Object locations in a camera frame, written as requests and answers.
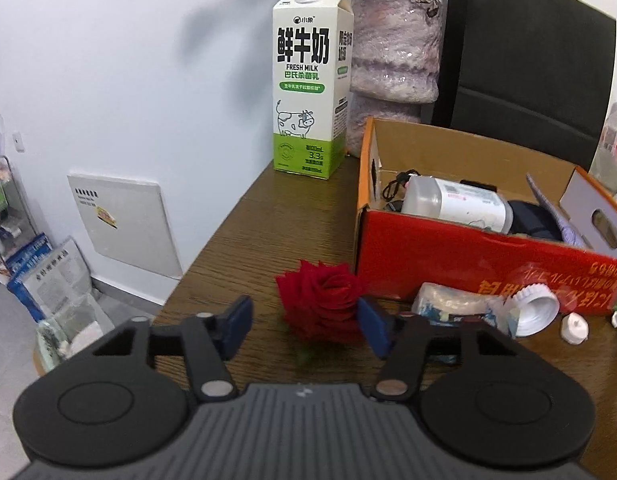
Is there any red rose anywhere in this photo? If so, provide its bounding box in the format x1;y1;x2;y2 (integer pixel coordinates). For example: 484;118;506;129
275;260;369;365

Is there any red orange cardboard box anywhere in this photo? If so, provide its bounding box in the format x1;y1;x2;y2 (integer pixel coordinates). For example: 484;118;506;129
355;116;617;317

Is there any stack of newspapers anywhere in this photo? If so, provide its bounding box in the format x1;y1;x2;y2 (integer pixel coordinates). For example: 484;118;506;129
6;232;94;323

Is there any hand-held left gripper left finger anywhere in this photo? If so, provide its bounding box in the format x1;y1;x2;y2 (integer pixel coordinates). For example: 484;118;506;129
91;295;254;403

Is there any dark blue pouch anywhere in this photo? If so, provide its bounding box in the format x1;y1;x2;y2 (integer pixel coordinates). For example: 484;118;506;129
508;200;564;243

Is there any white plastic bottle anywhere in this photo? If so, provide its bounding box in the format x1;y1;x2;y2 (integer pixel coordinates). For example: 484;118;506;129
401;174;514;233

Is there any black paper bag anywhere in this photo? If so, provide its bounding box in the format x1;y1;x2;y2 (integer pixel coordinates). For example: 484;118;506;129
431;0;617;171

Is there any clear plastic bag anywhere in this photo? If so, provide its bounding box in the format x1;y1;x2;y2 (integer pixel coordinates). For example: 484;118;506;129
36;292;116;376

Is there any wooden desk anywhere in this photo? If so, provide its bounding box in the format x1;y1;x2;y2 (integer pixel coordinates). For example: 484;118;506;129
151;152;617;480

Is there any wire magazine rack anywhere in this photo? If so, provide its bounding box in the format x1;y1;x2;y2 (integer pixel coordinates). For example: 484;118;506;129
0;110;26;286

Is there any purple face mask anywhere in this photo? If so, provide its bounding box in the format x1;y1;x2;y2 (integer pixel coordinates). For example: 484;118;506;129
525;172;594;248

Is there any purple white marbled vase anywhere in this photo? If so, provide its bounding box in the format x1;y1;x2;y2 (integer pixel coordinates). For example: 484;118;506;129
344;0;444;158

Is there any white wall panel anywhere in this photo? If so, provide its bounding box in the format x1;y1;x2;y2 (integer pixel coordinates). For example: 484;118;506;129
67;172;184;281

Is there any clear plastic water bottle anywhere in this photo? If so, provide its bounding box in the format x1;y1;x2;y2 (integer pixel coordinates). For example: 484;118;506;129
588;95;617;196

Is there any black cable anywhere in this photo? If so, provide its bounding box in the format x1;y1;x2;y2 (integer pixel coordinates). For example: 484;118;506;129
382;170;419;213

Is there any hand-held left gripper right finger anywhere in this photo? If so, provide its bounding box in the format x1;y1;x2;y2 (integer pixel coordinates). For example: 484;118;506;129
357;296;514;403

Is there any green white milk carton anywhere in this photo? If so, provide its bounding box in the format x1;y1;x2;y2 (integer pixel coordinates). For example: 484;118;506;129
272;0;352;179

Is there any small white round cap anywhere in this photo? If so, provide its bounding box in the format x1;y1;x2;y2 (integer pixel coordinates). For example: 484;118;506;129
561;312;589;345

